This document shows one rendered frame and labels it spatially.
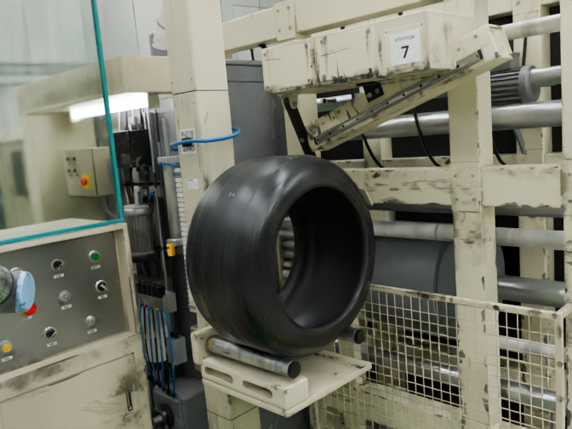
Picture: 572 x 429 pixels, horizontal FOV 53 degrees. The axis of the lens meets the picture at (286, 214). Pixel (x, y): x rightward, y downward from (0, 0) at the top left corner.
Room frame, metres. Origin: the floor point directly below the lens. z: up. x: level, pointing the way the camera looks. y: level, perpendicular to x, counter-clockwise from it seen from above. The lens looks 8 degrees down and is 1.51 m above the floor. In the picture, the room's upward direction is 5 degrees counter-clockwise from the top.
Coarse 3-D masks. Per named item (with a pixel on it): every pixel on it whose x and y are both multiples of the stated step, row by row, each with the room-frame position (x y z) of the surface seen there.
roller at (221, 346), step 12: (216, 348) 1.61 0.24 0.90; (228, 348) 1.57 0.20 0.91; (240, 348) 1.55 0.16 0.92; (252, 348) 1.53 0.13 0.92; (240, 360) 1.54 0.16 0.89; (252, 360) 1.49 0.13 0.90; (264, 360) 1.46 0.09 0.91; (276, 360) 1.44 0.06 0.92; (288, 360) 1.42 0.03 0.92; (276, 372) 1.44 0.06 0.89; (288, 372) 1.40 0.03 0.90
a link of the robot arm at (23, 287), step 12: (0, 276) 1.14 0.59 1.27; (12, 276) 1.20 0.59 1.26; (24, 276) 1.22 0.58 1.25; (0, 288) 1.14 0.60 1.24; (12, 288) 1.18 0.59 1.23; (24, 288) 1.21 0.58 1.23; (0, 300) 1.16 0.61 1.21; (12, 300) 1.19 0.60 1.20; (24, 300) 1.20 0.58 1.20; (0, 312) 1.21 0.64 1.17; (12, 312) 1.22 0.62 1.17
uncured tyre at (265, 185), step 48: (240, 192) 1.43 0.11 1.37; (288, 192) 1.43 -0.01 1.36; (336, 192) 1.74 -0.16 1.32; (192, 240) 1.47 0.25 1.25; (240, 240) 1.35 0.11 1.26; (336, 240) 1.81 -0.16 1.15; (192, 288) 1.47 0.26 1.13; (240, 288) 1.34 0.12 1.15; (288, 288) 1.78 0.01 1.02; (336, 288) 1.75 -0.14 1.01; (240, 336) 1.43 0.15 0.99; (288, 336) 1.40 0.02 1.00; (336, 336) 1.53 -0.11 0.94
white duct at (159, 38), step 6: (162, 6) 2.28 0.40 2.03; (162, 12) 2.27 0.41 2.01; (162, 18) 2.28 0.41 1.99; (156, 24) 2.32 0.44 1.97; (162, 24) 2.28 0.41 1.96; (156, 30) 2.31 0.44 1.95; (162, 30) 2.29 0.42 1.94; (156, 36) 2.32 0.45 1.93; (162, 36) 2.30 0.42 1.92; (156, 42) 2.32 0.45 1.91; (162, 42) 2.31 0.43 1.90; (156, 48) 2.33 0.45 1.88; (162, 48) 2.32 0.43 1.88
